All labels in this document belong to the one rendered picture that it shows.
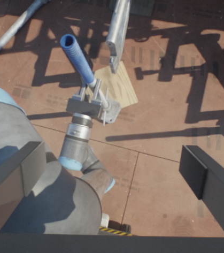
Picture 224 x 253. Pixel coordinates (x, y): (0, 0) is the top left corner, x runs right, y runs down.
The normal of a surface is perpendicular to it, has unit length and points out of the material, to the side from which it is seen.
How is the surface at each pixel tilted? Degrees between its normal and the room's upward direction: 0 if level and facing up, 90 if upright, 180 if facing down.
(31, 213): 34
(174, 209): 0
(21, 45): 0
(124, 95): 0
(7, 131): 55
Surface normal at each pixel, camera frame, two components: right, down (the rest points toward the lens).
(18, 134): 0.65, -0.63
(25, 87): -0.11, -0.12
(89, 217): 0.91, -0.09
